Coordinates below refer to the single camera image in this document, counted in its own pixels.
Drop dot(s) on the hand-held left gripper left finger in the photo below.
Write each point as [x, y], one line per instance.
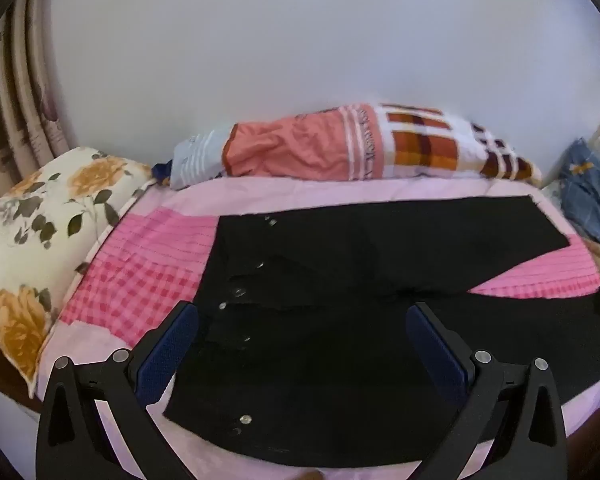
[167, 350]

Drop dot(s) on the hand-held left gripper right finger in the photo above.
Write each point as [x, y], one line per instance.
[437, 347]

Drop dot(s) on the black button-up garment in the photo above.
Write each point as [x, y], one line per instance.
[330, 360]

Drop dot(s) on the pink checked bed sheet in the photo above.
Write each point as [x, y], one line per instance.
[145, 270]

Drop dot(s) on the dark blue cloth piece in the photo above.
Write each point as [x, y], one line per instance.
[162, 172]

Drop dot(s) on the floral pillow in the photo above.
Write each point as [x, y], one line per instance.
[40, 220]

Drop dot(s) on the light blue striped cloth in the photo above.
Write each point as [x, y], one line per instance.
[200, 160]

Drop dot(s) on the blue denim cloth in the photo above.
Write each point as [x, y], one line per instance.
[587, 195]

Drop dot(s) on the orange plaid blanket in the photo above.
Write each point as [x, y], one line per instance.
[305, 150]

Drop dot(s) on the striped floral curtain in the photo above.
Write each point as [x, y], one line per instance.
[20, 110]

